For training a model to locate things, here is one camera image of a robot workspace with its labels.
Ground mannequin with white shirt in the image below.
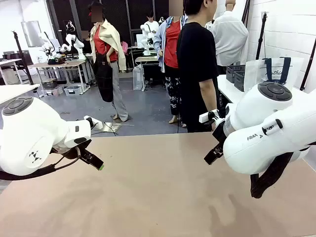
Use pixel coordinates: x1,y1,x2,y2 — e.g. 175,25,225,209
210,0,250,67

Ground black tripod stand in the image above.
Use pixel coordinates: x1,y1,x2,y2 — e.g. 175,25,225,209
255,10,270,60

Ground white side table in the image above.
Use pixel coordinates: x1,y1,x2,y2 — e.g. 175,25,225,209
216,74,316,105

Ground metal mannequin base plate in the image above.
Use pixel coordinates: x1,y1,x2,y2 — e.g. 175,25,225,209
99,120,135,134

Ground translucent shopping bag navy handles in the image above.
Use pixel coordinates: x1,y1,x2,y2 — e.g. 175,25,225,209
243,57,305,92

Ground person in black T-shirt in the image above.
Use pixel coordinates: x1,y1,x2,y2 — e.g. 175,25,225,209
176,0,221,133

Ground grey plastic woven-pattern basket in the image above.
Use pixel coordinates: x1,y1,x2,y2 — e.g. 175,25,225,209
225,64,246,84
233,70,248,92

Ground background person in white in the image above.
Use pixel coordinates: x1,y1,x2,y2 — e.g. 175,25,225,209
145,10,160,34

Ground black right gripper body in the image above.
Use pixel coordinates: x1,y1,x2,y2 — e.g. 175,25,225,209
211,118,227,149

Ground white table with pole leg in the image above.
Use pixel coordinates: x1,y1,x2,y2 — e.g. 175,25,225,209
0,83,41,105

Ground mannequin with beige jacket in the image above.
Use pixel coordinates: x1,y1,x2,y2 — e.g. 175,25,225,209
87,0,129,123

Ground black tripod with clamp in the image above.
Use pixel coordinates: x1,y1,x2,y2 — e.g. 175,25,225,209
10,30,35,86

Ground clear plastic storage box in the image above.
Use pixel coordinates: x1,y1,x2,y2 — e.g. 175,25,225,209
63,84,84,97

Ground wooden-top background table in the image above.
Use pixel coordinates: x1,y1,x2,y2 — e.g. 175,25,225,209
28,60,90,95

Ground mannequin with blue shirt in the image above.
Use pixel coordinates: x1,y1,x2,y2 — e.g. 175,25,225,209
153,0,189,124

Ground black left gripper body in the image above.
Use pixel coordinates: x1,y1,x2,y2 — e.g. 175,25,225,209
51,139,93,160

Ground black slanted tripod leg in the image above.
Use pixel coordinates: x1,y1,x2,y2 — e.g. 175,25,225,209
299,37,316,92

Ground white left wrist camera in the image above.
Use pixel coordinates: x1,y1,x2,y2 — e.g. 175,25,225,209
83,115,104,129

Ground black left arm cable sleeve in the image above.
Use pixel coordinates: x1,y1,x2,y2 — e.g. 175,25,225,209
0,147,82,181

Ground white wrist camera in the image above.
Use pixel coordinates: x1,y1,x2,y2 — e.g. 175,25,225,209
83,115,104,129
198,109,221,124

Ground clear plastic container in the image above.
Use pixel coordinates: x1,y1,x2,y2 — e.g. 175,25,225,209
132,64,146,92

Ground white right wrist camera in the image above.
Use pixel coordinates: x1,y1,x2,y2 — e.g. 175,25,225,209
198,109,221,124

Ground background person in dark top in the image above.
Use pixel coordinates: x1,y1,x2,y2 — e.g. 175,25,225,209
80,30,93,54

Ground person's right forearm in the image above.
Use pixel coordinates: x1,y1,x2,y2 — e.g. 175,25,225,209
198,79,220,112

